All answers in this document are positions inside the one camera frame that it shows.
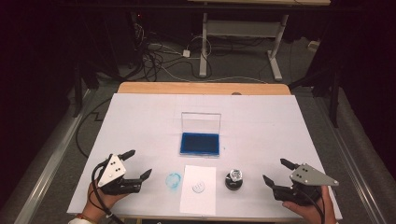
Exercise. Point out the white power adapter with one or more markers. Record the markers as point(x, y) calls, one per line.
point(186, 53)

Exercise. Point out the person's right hand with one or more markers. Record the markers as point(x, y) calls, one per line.
point(311, 213)

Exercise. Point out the aluminium rail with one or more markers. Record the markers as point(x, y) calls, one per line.
point(351, 161)
point(53, 161)

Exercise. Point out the person's left hand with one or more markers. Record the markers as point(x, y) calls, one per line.
point(102, 203)

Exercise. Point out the blue ink pad clear case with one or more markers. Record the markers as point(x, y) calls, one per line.
point(199, 144)

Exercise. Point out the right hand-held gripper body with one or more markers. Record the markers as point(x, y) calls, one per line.
point(306, 178)

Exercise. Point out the large white board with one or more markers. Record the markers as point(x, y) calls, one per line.
point(140, 124)

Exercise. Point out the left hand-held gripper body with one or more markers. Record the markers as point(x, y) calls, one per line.
point(112, 172)

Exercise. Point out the black metal stand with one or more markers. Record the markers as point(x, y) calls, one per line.
point(334, 99)

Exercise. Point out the white paper sheet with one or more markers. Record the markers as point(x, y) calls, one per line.
point(199, 203)

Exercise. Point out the white metal desk frame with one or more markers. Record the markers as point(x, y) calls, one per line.
point(243, 28)

